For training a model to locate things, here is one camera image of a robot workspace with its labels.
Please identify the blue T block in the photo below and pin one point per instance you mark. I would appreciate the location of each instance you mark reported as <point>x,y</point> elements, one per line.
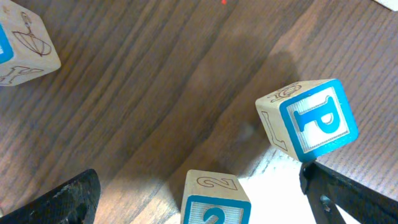
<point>27,51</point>

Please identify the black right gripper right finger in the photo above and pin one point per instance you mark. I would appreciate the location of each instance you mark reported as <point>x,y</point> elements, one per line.
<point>327,190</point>

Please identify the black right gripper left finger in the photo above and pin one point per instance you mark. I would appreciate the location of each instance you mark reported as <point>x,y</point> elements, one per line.
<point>75,201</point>

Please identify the blue 2 block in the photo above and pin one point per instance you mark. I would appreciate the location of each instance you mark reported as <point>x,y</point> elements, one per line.
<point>213,197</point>

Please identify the blue P block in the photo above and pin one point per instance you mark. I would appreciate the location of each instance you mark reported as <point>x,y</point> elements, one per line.
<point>308,119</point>

